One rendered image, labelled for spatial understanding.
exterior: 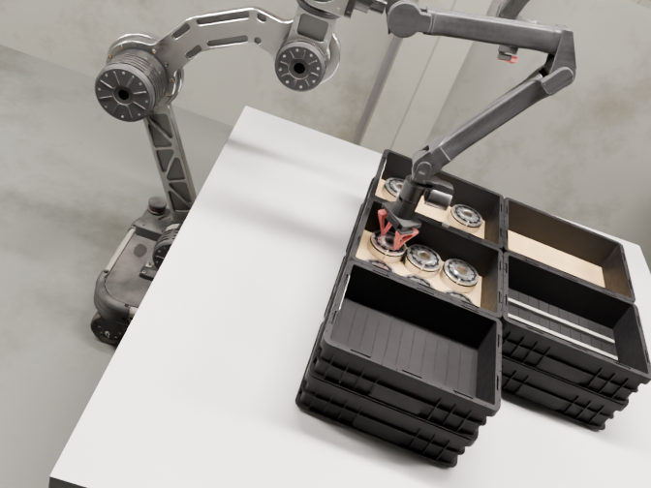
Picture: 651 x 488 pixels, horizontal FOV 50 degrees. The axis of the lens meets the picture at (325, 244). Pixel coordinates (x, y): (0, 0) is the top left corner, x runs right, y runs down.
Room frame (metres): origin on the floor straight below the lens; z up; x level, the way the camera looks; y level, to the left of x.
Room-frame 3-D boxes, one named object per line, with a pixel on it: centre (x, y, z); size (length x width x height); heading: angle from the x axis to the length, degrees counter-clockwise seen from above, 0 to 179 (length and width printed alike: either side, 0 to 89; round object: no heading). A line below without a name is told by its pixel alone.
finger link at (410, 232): (1.55, -0.17, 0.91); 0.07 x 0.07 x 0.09; 46
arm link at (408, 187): (1.56, -0.16, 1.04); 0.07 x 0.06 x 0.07; 96
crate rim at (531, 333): (1.49, -0.66, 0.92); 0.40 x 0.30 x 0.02; 91
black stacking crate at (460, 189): (1.79, -0.26, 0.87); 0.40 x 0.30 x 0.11; 91
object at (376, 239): (1.56, -0.16, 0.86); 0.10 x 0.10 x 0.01
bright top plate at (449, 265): (1.56, -0.37, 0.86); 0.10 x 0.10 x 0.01
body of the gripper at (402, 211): (1.56, -0.16, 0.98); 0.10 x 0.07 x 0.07; 46
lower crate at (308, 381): (1.19, -0.27, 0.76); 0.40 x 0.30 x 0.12; 91
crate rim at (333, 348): (1.19, -0.27, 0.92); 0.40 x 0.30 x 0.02; 91
